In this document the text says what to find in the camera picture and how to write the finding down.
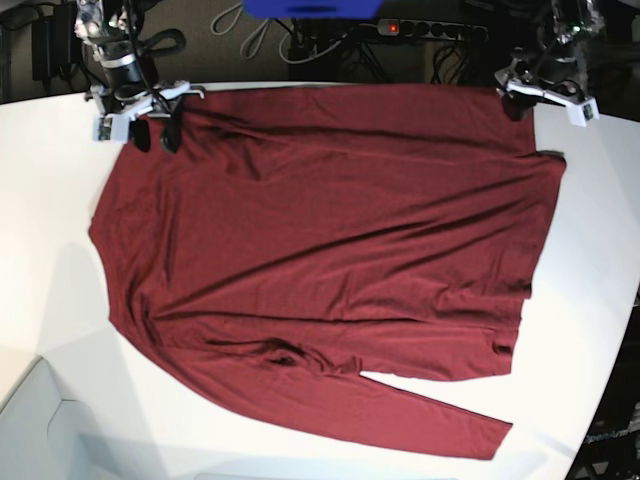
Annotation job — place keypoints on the dark red long-sleeve t-shirt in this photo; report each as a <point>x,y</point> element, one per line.
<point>301,239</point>

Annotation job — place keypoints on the black device on floor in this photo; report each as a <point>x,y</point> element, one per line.
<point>55,48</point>

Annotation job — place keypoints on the blue box at top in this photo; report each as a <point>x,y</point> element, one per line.
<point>312,9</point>

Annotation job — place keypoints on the black power strip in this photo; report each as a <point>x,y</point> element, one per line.
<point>430,30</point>

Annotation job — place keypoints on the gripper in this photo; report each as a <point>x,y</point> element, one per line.
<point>131,77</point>
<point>547,68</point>

